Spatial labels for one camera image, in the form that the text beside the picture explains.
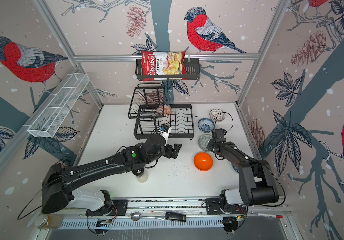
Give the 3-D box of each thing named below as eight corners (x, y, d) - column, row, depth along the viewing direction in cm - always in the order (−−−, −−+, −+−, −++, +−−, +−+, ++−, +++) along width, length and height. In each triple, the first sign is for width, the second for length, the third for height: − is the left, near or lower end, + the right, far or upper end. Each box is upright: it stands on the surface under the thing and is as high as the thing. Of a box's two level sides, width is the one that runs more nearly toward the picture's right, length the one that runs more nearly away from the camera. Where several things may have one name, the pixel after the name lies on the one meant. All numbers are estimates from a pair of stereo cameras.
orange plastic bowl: (194, 172, 87) (195, 169, 83) (193, 155, 94) (193, 152, 90) (213, 172, 87) (214, 169, 83) (210, 155, 93) (211, 152, 90)
